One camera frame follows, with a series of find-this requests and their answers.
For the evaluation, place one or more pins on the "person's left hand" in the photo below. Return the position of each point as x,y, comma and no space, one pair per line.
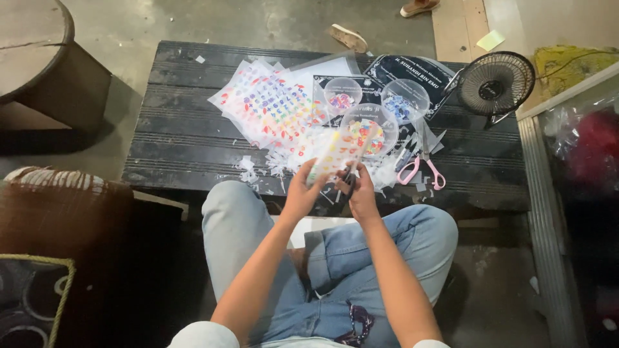
300,191

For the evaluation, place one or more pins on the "person's right hand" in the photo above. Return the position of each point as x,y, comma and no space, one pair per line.
362,193

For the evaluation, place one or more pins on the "black scissors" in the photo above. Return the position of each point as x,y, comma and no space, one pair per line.
350,181

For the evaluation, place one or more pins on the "colourful sticker sheet strip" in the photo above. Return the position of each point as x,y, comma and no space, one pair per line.
338,152

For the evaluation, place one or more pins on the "heap of white paper scraps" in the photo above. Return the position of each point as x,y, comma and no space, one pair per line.
300,162

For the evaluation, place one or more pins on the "clear tub with colourful stickers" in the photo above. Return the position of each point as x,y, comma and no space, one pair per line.
368,130

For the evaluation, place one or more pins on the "person's blue jeans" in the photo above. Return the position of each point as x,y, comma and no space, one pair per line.
338,270

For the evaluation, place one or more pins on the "pile of colourful sticker sheets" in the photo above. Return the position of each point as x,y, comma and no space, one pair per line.
271,104

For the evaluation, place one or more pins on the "clear tub with pink stickers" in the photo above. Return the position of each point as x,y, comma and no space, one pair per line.
342,95

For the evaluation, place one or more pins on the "clear tub with blue stickers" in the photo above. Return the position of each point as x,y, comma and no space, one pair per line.
405,100

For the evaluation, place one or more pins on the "black slatted low table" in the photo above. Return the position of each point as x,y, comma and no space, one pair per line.
193,130

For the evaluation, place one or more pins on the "clear plastic sleeve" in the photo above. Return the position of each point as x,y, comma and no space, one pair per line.
329,65

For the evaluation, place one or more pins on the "tan sandal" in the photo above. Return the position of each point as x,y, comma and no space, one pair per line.
419,6
348,37

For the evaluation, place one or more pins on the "small black desk fan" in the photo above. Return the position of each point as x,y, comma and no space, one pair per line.
493,87

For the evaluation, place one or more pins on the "person's white shirt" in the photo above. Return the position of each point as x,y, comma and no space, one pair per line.
208,336

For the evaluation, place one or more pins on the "yellow sticky note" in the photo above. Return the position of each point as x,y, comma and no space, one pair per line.
490,40

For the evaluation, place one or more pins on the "glass display cabinet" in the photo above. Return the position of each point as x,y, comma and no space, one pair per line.
575,203

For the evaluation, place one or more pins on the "brown striped cushion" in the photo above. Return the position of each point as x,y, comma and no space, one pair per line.
58,208

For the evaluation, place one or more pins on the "yellow cloth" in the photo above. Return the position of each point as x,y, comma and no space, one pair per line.
570,65

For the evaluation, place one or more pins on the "round wooden stool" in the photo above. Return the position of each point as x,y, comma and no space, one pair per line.
38,63

